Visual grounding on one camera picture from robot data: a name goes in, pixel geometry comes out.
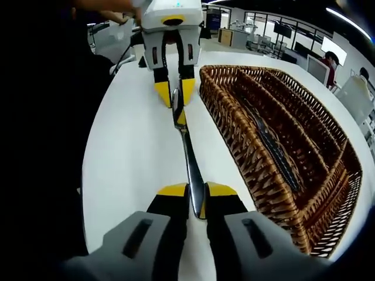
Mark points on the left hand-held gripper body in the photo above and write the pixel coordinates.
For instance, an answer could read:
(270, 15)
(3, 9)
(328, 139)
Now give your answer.
(173, 13)

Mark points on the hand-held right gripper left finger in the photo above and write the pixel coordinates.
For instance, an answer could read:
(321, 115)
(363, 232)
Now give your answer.
(117, 254)

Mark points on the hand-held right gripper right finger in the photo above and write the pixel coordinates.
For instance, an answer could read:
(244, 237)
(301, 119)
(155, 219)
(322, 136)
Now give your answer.
(263, 257)

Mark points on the brown wicker storage tray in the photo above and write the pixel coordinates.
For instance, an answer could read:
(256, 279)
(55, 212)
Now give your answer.
(240, 140)

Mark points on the person's left hand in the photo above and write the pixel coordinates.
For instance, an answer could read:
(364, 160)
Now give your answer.
(136, 10)

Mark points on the blue standing banner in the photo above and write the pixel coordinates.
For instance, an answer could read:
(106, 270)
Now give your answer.
(212, 19)

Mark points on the wooden cabinet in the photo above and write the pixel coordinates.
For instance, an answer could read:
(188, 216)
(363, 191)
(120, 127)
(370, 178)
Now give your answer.
(230, 37)

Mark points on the white grey office chair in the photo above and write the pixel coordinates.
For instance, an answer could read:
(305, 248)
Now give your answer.
(111, 41)

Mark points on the black television on stand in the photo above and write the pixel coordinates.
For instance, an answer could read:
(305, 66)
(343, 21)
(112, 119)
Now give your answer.
(282, 29)

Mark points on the black monitor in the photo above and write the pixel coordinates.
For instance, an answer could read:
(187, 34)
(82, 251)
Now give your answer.
(302, 48)

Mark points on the white mesh office chair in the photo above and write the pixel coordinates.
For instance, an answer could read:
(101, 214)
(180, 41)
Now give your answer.
(317, 68)

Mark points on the person's dark clothing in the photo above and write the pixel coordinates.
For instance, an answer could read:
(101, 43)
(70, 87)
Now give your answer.
(44, 146)

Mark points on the ceiling light strip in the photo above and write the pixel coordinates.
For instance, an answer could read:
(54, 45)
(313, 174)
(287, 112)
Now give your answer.
(338, 14)

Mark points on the white wall screen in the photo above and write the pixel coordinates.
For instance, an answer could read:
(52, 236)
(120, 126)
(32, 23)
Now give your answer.
(334, 48)

